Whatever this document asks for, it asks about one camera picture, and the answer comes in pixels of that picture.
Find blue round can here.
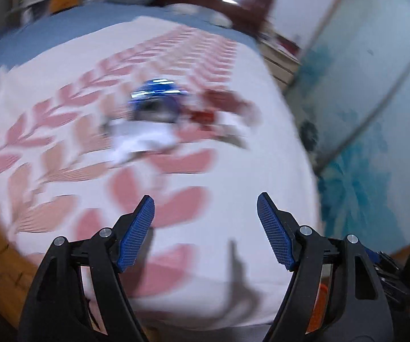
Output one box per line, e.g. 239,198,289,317
127,78,188,123

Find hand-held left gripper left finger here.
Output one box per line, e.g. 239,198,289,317
17,195,156,342

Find red box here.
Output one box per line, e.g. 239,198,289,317
274,34,302,56

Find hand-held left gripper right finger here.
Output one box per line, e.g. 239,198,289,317
257,192,394,342

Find white plastic bag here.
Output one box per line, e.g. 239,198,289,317
102,117,181,166

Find light wooden nightstand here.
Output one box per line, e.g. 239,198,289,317
258,32,303,86

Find white leaf-print blanket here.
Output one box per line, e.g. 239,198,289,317
0,16,321,328

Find blue bed sheet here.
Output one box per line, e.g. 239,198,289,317
0,2,263,89

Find floral sliding wardrobe doors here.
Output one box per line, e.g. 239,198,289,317
283,0,410,257

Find red and white paper package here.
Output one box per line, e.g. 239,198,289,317
187,89,259,146

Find blue and white pillow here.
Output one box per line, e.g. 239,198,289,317
166,3,234,29

